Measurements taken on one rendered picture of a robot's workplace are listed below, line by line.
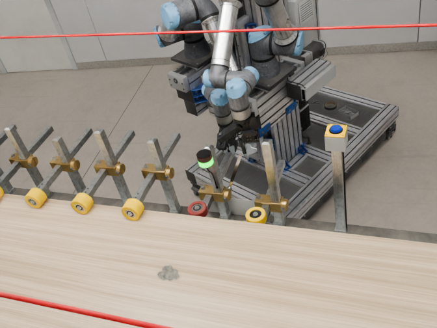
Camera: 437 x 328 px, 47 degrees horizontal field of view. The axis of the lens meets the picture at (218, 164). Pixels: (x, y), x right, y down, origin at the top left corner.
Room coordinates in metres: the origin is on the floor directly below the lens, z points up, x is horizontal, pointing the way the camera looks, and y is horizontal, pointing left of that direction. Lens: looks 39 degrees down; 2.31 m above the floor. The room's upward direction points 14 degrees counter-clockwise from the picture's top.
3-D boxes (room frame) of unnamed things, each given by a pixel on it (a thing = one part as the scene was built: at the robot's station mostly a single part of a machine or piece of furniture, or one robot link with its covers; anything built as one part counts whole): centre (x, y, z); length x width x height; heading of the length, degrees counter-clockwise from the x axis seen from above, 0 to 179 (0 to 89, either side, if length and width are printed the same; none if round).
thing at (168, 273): (1.20, 0.27, 0.91); 0.09 x 0.07 x 0.02; 38
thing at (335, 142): (1.37, -0.43, 1.18); 0.07 x 0.07 x 0.08; 62
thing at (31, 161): (2.08, 0.93, 0.95); 0.14 x 0.06 x 0.05; 62
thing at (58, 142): (1.96, 0.69, 0.87); 0.04 x 0.04 x 0.48; 62
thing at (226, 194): (1.62, 0.05, 0.85); 0.14 x 0.06 x 0.05; 62
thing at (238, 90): (1.63, -0.13, 1.30); 0.09 x 0.08 x 0.11; 147
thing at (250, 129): (1.62, -0.14, 1.14); 0.09 x 0.08 x 0.12; 83
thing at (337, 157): (1.37, -0.43, 0.93); 0.05 x 0.05 x 0.45; 62
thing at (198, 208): (1.50, 0.13, 0.85); 0.08 x 0.08 x 0.11
